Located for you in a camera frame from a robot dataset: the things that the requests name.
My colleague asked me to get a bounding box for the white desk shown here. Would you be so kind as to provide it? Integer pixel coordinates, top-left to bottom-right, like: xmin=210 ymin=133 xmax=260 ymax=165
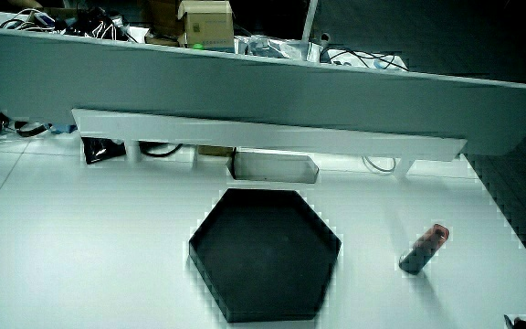
xmin=0 ymin=131 xmax=526 ymax=329

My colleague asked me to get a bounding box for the clear plastic bag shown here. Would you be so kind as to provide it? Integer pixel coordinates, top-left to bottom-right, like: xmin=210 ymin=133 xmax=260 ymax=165
xmin=235 ymin=35 xmax=323 ymax=63

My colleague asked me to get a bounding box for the black pouch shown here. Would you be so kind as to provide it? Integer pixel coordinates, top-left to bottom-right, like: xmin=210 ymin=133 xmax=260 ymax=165
xmin=81 ymin=136 xmax=127 ymax=165

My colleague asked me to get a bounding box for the white vertical pole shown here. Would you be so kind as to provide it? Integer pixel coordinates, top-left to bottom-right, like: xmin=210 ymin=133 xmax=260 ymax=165
xmin=300 ymin=0 xmax=320 ymax=43

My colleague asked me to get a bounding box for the black tape roll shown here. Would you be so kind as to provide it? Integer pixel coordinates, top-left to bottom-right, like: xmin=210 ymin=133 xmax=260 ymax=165
xmin=15 ymin=121 xmax=49 ymax=138

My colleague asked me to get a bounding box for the black hexagonal tray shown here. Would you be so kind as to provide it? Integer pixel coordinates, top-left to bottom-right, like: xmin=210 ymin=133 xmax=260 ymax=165
xmin=188 ymin=187 xmax=342 ymax=324

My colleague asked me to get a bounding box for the grey desk divider panel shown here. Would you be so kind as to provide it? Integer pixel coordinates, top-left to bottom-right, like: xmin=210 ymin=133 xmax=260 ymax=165
xmin=0 ymin=26 xmax=526 ymax=156

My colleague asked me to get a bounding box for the brown cardboard box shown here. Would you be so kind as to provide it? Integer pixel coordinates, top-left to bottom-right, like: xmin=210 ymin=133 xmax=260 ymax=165
xmin=177 ymin=0 xmax=236 ymax=52

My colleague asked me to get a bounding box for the white raised desk shelf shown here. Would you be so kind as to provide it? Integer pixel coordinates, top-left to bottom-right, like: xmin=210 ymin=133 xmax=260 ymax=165
xmin=71 ymin=108 xmax=468 ymax=180

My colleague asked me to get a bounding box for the dark disinfectant bottle red cap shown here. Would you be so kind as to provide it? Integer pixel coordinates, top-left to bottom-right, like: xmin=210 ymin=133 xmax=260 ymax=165
xmin=398 ymin=223 xmax=451 ymax=276

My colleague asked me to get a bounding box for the black cable bundle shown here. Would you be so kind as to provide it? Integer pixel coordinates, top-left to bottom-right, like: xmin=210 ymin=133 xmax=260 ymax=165
xmin=64 ymin=6 xmax=132 ymax=42

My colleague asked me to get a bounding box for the person's right hand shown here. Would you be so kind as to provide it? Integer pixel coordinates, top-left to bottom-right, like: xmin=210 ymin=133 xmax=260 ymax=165
xmin=503 ymin=313 xmax=526 ymax=329

